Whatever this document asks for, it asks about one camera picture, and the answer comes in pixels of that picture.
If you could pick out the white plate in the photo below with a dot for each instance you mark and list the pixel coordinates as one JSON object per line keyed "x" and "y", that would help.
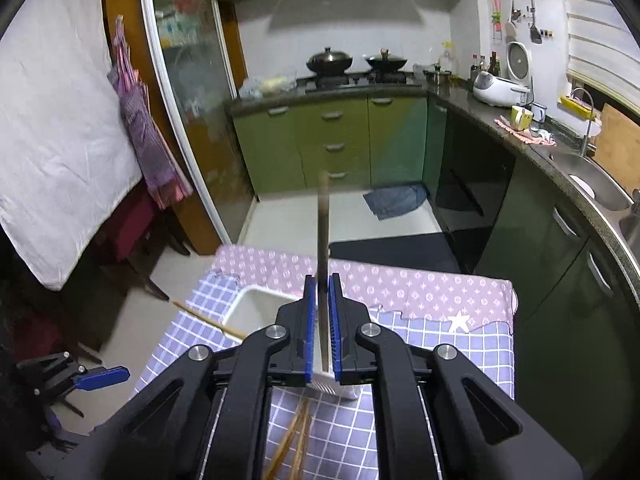
{"x": 582, "y": 186}

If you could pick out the yellow oil bottle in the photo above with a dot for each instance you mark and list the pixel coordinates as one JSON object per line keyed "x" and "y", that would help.
{"x": 448, "y": 60}

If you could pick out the small black lidded wok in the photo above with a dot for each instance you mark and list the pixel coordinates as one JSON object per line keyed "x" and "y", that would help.
{"x": 386, "y": 62}

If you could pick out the brown bamboo chopstick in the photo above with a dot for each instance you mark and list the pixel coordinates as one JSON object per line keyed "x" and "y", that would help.
{"x": 324, "y": 260}
{"x": 210, "y": 320}

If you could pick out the small steel pot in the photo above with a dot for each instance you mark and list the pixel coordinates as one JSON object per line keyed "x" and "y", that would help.
{"x": 438, "y": 76}

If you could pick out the pink hanging tool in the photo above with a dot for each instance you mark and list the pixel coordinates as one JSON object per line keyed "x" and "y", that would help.
{"x": 496, "y": 15}

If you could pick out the white plastic utensil holder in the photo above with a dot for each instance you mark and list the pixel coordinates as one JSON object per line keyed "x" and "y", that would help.
{"x": 255, "y": 310}

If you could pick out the white rice cooker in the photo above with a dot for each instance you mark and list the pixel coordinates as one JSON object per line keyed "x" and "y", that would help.
{"x": 492, "y": 91}

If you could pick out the blue checked tablecloth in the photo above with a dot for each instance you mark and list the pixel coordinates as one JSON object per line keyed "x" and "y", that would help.
{"x": 450, "y": 355}

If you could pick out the bunch of wooden chopsticks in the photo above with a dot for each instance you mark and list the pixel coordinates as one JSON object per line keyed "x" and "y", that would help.
{"x": 300, "y": 440}

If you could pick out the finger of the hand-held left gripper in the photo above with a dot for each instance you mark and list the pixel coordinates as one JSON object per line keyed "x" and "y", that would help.
{"x": 102, "y": 377}

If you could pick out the hanging steel ladle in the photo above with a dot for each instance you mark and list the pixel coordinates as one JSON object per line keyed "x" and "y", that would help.
{"x": 510, "y": 27}

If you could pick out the hanging black spatula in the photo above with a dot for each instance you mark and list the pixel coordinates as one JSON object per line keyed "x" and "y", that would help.
{"x": 535, "y": 34}

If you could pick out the glass sliding door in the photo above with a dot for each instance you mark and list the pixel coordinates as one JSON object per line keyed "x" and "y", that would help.
{"x": 195, "y": 85}

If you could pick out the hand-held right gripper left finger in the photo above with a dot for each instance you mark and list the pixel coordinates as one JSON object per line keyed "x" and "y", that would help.
{"x": 311, "y": 335}

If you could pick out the clear bag of food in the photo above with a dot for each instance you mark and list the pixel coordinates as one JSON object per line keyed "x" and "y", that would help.
{"x": 267, "y": 86}

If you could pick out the black floor mat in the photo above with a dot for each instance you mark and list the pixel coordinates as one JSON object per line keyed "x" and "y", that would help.
{"x": 400, "y": 255}

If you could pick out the green lower cabinets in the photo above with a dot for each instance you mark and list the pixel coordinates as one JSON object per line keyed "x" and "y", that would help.
{"x": 330, "y": 140}

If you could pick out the tall dark sauce bottle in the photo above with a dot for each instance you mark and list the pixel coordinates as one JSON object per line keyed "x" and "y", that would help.
{"x": 494, "y": 66}

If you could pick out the dark lower cabinets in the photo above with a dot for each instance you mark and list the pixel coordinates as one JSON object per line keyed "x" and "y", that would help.
{"x": 550, "y": 270}

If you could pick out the dark red chair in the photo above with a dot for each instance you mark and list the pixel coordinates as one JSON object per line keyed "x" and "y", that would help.
{"x": 130, "y": 230}

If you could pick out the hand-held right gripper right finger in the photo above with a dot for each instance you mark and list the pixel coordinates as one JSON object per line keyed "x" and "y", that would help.
{"x": 335, "y": 335}

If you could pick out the purple checked apron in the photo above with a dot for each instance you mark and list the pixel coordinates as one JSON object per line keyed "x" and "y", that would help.
{"x": 145, "y": 135}

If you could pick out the purple patterned cloth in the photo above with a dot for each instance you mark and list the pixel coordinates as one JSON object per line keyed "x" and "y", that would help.
{"x": 400, "y": 285}

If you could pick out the small seasoning bottles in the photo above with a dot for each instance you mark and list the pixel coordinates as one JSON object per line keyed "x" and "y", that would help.
{"x": 478, "y": 69}

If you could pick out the large black lidded wok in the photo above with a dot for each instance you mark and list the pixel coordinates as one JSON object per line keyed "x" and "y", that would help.
{"x": 329, "y": 62}

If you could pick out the white hanging sheet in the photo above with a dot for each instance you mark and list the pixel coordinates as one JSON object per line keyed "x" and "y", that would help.
{"x": 55, "y": 135}

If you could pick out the black built-in appliance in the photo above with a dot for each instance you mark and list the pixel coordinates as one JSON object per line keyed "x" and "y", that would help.
{"x": 472, "y": 185}

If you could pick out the yellow sponge rack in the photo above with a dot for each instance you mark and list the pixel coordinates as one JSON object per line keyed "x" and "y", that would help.
{"x": 575, "y": 105}

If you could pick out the curved steel faucet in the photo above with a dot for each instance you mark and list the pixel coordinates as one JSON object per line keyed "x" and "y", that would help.
{"x": 586, "y": 125}

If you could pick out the white round kitchen appliance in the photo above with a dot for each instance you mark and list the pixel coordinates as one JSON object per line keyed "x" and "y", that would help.
{"x": 519, "y": 62}

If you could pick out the black gas stove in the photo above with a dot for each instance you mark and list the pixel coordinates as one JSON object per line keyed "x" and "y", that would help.
{"x": 357, "y": 81}

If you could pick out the wooden cutting board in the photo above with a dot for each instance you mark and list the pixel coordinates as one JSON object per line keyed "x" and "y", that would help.
{"x": 617, "y": 145}

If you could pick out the white window blind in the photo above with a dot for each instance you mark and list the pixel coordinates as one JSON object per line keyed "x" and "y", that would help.
{"x": 605, "y": 10}

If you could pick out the pink dish cloth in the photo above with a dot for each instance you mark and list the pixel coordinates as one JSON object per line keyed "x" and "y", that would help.
{"x": 525, "y": 136}

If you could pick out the blue floor mat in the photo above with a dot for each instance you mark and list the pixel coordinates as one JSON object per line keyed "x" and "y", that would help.
{"x": 395, "y": 202}

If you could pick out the yellow mug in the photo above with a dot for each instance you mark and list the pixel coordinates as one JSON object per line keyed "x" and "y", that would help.
{"x": 520, "y": 119}

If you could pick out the steel double sink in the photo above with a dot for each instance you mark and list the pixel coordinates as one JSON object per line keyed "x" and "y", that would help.
{"x": 600, "y": 180}

